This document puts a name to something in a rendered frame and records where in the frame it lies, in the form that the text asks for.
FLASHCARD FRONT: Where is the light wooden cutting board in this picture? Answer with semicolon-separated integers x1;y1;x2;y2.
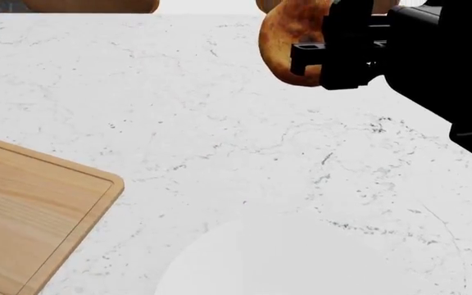
0;132;125;295

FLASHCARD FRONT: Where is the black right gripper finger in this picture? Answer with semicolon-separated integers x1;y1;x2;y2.
289;42;328;76

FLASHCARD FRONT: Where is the brown wooden bowl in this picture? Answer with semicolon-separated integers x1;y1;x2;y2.
21;0;160;15
255;0;402;16

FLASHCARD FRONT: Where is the round browned bread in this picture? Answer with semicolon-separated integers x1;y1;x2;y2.
258;0;335;88

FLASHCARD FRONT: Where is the white plate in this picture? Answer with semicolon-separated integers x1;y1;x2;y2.
152;211;468;295

